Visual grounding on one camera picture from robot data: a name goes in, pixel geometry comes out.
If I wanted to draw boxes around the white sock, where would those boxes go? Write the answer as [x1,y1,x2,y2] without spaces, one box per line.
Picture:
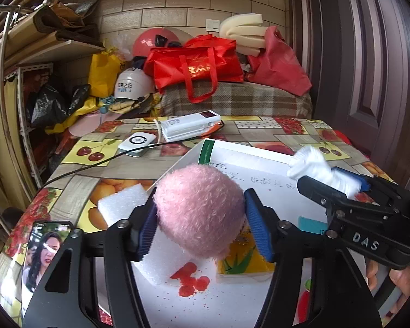
[286,146,363,199]

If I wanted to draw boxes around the pink fuzzy plush ball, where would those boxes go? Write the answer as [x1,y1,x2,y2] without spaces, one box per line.
[153,164,245,258]

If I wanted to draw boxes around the right hand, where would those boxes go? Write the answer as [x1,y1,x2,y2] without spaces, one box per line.
[366,259,410,318]

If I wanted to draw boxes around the white foam block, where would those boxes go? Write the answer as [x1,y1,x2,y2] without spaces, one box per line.
[98,184,211,297]

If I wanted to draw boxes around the yellow green tissue pack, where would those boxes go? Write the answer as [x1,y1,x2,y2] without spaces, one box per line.
[216,225,275,284]

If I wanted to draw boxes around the red bag beside table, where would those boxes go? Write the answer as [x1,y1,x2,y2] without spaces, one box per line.
[334,130,353,146]

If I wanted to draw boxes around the white cardboard box tray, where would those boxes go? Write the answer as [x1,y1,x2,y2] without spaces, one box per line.
[95,138,367,328]

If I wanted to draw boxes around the smartphone with lit screen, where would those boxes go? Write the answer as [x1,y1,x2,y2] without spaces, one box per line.
[21,221,73,317]

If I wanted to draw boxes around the white power bank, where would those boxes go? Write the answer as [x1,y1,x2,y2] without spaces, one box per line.
[160,110,221,142]

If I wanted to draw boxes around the plaid covered furniture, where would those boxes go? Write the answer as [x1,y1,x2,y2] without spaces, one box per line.
[155,82,312,119]

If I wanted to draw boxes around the red plastic bag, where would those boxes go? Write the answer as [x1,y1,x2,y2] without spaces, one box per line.
[245,26,312,96]

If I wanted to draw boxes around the dark purple door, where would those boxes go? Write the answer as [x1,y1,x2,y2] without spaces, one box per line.
[289,0,410,187]

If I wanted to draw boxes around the white helmet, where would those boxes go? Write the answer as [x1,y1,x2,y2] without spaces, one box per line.
[114,68,155,101]

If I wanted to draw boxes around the black plastic bag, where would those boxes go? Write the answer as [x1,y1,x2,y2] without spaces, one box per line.
[30,82,90,127]

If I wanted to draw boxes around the yellow curtain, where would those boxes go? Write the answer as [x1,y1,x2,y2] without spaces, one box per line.
[0,79,35,210]

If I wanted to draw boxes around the large red tote bag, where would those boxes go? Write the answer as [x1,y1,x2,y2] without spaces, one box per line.
[143,35,244,104]

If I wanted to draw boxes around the yellow gift bag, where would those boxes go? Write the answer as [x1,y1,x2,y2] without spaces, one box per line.
[88,49,124,98]

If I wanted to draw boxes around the cream foam roll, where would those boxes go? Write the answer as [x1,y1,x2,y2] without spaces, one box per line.
[219,13,267,57]

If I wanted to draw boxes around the brown paper bags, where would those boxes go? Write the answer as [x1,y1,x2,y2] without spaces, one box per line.
[32,0,103,47]

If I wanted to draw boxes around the wooden shelf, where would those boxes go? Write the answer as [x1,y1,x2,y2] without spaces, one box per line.
[0,6,103,79]

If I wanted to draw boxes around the white round wireless charger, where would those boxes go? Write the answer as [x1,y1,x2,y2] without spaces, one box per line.
[118,132,157,158]

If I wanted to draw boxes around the black cable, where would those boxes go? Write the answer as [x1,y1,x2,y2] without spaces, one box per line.
[37,121,227,189]

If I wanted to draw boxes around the metal rack frame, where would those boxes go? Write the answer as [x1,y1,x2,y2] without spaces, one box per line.
[0,0,55,192]

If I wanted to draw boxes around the wall switch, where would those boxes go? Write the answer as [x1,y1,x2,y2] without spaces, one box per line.
[205,19,221,33]

